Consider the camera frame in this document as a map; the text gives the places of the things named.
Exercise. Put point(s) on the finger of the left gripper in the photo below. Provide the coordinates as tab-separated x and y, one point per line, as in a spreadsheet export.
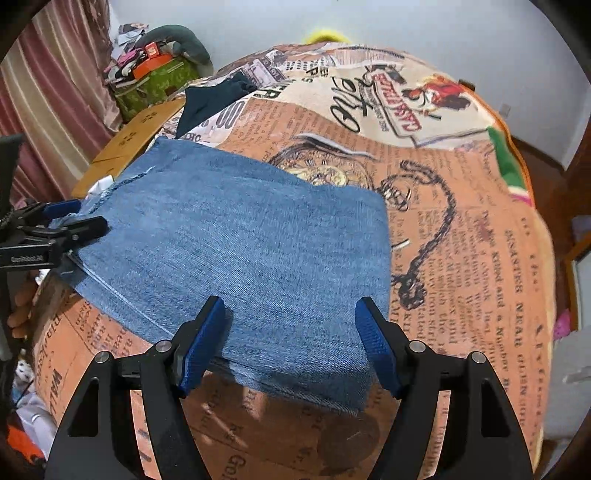
76	234
46	211

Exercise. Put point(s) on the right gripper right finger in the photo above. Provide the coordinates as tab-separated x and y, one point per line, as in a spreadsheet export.
483	438

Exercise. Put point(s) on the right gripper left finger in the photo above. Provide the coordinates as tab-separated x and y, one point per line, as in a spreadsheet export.
96	437

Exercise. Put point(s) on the blue denim jeans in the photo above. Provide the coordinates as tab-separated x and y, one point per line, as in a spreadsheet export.
289	260

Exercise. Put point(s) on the person left hand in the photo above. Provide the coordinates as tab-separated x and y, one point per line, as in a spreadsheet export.
19	321

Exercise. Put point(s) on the striped red curtain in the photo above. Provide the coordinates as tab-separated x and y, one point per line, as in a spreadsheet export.
52	93

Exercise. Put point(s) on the green storage box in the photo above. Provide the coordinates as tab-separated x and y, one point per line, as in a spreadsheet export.
154	88

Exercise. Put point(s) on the pile of clutter items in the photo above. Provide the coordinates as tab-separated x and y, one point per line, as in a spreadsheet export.
130	49

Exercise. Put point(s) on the orange box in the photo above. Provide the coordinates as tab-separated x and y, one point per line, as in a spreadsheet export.
153	59

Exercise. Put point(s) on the dark folded garment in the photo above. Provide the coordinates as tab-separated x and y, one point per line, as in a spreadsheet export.
203	102

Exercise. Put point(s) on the grey plush cushion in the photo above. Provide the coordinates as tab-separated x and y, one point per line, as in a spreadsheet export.
184	43

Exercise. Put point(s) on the yellow curved pillow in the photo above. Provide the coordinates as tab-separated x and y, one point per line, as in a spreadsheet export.
326	35

